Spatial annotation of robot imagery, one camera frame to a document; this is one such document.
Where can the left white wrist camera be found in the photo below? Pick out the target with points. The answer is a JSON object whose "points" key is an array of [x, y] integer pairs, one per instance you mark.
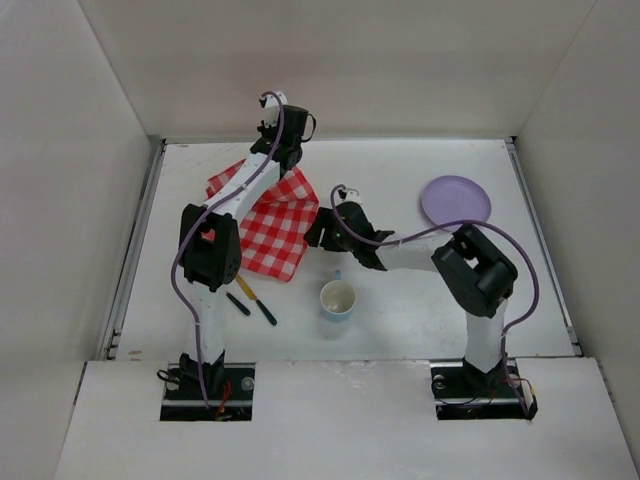
{"points": [[271, 103]]}

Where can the red white checkered cloth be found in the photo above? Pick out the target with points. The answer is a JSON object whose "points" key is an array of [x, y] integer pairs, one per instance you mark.
{"points": [[272, 233]]}

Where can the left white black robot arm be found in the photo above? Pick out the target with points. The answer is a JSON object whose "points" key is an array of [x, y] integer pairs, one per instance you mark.
{"points": [[209, 252]]}

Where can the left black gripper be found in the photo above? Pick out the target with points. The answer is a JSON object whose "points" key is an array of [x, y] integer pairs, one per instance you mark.
{"points": [[270, 130]]}

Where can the light blue mug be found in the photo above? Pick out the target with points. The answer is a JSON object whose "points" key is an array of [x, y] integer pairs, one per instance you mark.
{"points": [[337, 299]]}

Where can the gold knife teal handle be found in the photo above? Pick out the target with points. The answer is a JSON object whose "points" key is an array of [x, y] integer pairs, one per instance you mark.
{"points": [[252, 296]]}

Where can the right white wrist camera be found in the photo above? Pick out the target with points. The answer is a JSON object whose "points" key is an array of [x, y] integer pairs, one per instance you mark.
{"points": [[347, 194]]}

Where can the gold fork teal handle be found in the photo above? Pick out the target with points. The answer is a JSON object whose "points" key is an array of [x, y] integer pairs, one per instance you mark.
{"points": [[238, 304]]}

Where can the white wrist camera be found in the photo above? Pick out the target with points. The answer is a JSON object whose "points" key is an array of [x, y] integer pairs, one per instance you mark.
{"points": [[347, 194], [271, 103]]}

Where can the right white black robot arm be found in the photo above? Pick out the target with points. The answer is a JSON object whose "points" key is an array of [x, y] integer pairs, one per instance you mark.
{"points": [[477, 274]]}

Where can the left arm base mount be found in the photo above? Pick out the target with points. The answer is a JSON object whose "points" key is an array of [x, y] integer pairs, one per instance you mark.
{"points": [[229, 392]]}

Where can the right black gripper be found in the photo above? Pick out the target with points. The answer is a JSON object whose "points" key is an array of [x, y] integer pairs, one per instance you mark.
{"points": [[316, 232]]}

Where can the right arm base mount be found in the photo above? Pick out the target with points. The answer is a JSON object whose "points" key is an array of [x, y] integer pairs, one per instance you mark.
{"points": [[462, 393]]}

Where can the aluminium table edge rail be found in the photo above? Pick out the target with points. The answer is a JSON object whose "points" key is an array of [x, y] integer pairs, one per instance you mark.
{"points": [[511, 147]]}

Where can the lilac round plate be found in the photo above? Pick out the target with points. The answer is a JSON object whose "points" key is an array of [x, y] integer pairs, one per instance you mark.
{"points": [[451, 197]]}

